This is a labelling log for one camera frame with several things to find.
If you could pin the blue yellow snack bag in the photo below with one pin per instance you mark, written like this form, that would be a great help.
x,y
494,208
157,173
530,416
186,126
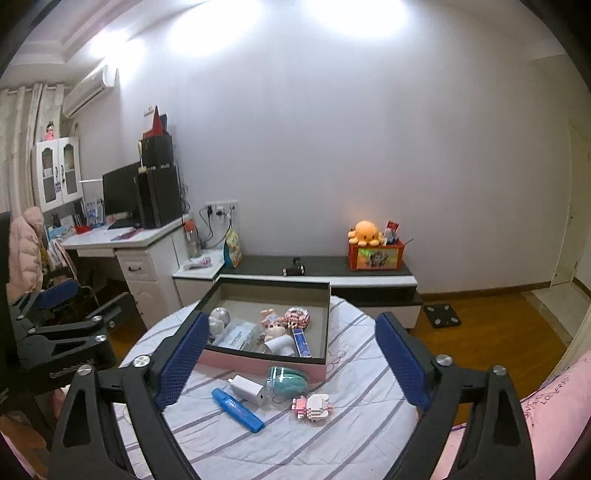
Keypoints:
x,y
233,251

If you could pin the red folder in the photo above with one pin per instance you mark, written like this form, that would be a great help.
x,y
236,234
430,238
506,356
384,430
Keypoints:
x,y
157,122

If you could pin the black computer monitor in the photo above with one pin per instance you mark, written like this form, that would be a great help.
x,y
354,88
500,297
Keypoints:
x,y
121,189

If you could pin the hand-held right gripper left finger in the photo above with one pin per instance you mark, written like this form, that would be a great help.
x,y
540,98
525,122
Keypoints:
x,y
182,360

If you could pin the white air conditioner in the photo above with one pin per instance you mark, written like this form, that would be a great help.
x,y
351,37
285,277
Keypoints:
x,y
87,90

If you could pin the teal clear container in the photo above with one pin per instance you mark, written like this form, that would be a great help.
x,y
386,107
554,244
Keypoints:
x,y
288,381

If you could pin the small pink packet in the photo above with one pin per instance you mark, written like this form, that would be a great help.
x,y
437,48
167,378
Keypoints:
x,y
198,264

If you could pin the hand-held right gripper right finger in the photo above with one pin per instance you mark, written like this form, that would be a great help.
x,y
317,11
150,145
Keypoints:
x,y
401,360

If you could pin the pink white block toy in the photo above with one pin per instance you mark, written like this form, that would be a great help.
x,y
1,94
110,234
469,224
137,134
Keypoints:
x,y
314,407

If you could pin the pink box with black rim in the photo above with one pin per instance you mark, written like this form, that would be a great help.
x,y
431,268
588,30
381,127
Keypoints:
x,y
258,364

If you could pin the small pink doll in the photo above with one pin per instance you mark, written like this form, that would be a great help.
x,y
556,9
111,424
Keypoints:
x,y
50,131

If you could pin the red storage box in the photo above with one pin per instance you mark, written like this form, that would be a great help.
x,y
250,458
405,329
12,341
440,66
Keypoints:
x,y
376,256

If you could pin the black computer tower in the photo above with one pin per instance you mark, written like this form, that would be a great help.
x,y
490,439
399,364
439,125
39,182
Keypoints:
x,y
159,198

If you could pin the pink pillow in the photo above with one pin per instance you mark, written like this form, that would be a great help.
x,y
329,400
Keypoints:
x,y
554,415

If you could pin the white charger block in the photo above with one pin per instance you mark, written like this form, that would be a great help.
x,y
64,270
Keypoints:
x,y
249,390

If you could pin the leaning paper stack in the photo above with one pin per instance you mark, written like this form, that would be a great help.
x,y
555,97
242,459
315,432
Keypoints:
x,y
57,254

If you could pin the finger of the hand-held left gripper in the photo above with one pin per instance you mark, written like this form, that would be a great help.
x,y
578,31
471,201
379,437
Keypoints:
x,y
117,308
57,294

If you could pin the pink book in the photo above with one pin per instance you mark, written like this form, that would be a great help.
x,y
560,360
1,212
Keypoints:
x,y
127,234

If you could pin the small doll figurine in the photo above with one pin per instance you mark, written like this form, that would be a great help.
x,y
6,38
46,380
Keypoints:
x,y
270,316

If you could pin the black box on tower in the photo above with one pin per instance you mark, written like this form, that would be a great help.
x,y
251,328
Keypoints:
x,y
157,152

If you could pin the black floor scale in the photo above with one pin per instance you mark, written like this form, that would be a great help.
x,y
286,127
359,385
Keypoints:
x,y
442,316

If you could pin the white glass door cabinet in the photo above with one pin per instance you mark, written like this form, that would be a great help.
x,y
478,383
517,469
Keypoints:
x,y
56,175

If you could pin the orange octopus plush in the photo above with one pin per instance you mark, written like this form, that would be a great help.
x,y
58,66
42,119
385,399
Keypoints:
x,y
364,232

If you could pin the blue small packet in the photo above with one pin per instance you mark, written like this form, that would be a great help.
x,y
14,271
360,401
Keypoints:
x,y
301,344

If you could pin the blue white box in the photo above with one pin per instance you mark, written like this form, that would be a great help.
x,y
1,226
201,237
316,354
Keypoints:
x,y
94,213

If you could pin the white desk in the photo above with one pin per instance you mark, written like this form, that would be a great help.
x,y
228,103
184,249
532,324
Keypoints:
x,y
152,258

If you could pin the white wall outlet strip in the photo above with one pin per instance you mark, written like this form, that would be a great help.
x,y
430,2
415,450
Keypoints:
x,y
226,204

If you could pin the white side cabinet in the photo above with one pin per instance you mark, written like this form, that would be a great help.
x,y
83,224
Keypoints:
x,y
194,295

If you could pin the black topped low cabinet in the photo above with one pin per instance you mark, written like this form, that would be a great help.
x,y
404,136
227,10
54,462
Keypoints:
x,y
369,279

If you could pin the small black device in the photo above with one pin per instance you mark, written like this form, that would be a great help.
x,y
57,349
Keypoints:
x,y
294,267

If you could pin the clear bottle orange lid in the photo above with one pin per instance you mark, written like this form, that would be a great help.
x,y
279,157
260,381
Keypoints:
x,y
193,242

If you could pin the black keyboard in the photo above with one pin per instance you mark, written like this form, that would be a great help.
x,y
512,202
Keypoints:
x,y
122,224

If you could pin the silver round toy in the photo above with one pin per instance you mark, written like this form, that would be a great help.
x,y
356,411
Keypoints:
x,y
219,318

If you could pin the red white packet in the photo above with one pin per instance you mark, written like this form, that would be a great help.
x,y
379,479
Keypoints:
x,y
391,228

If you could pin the blue highlighter pen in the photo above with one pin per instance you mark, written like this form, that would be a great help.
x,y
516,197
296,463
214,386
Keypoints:
x,y
238,410

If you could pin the pink pixel block toy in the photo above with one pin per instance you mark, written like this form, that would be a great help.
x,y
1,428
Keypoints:
x,y
296,317

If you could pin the cream curtain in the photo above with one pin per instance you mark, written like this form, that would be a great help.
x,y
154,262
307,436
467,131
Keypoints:
x,y
18,147

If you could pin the pink doll figure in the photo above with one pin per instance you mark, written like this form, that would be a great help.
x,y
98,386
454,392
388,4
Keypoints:
x,y
274,330

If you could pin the small red item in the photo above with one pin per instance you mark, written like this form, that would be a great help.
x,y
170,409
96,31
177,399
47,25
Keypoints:
x,y
83,229

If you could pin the white plug adaptor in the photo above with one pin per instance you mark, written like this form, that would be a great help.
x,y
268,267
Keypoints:
x,y
279,344

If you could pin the white tissue packet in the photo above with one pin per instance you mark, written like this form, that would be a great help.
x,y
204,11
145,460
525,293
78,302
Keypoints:
x,y
238,334

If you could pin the pink puffer jacket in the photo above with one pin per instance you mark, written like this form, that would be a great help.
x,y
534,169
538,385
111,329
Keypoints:
x,y
25,249

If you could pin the small cream ornament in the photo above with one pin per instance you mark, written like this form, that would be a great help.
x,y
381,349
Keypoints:
x,y
140,154

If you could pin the white door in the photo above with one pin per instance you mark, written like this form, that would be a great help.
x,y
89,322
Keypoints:
x,y
563,240

